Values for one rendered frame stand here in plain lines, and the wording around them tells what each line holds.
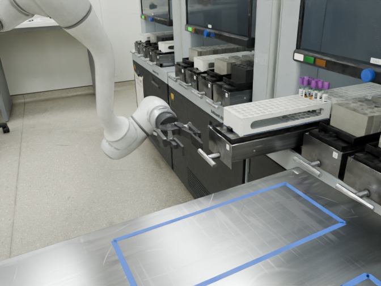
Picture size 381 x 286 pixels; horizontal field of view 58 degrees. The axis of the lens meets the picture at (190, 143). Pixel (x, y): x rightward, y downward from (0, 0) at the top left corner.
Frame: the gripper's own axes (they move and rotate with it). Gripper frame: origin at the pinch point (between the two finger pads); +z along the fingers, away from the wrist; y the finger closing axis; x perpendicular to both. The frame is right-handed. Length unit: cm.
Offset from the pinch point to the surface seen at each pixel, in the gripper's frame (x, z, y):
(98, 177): 75, -127, -17
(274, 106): -11.7, 10.6, 21.6
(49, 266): -7, 43, -39
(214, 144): -1.9, 6.8, 5.2
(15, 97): 68, -340, -78
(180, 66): -6, -75, 26
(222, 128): -7.0, 8.1, 7.0
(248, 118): -11.3, 14.7, 11.0
